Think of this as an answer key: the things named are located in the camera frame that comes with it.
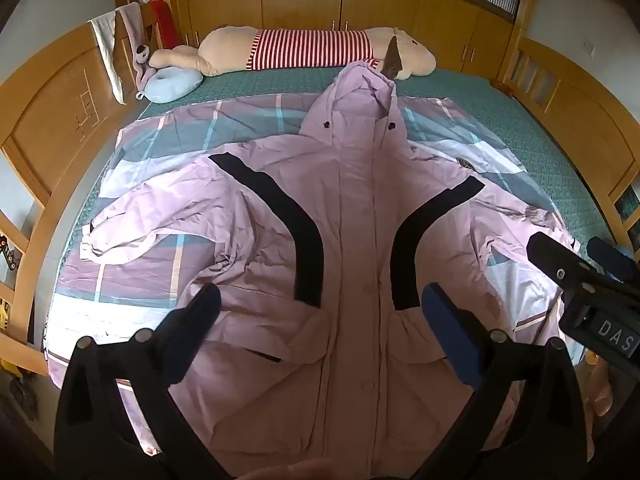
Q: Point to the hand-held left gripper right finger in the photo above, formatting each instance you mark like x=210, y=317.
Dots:
x=450, y=332

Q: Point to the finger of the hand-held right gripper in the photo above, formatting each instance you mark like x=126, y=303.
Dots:
x=611, y=256
x=556, y=260

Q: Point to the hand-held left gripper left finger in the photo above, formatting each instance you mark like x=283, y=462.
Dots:
x=192, y=327

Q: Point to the pink jacket with black stripes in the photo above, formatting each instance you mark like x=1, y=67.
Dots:
x=350, y=210

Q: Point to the wooden chair with clothes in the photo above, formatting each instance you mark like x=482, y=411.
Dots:
x=55, y=110

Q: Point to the person's right hand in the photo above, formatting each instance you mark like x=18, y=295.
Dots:
x=601, y=385

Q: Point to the green patterned bed cover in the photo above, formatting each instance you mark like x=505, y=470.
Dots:
x=525, y=125

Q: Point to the slatted wooden bed footboard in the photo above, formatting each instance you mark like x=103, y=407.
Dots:
x=585, y=110

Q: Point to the small brown block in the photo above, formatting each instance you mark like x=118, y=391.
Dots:
x=504, y=87

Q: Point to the toy excavator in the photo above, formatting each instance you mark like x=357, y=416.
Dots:
x=9, y=255

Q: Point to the plaid bed sheet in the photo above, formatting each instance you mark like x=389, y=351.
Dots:
x=200, y=125

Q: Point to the light blue neck pillow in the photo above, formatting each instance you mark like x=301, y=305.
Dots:
x=172, y=85

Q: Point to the white hanging cloth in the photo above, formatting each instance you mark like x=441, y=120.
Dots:
x=107, y=45

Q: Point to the beige plush dog striped shirt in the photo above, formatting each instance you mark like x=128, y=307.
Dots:
x=300, y=50

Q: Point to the red cloth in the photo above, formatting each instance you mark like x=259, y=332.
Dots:
x=165, y=22

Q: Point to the pale lilac hanging garment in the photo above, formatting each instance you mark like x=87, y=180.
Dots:
x=134, y=25

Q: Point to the white wall outlet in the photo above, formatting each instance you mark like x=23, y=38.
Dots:
x=590, y=49

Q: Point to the wooden wall cabinets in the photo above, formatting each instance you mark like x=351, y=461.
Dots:
x=300, y=0

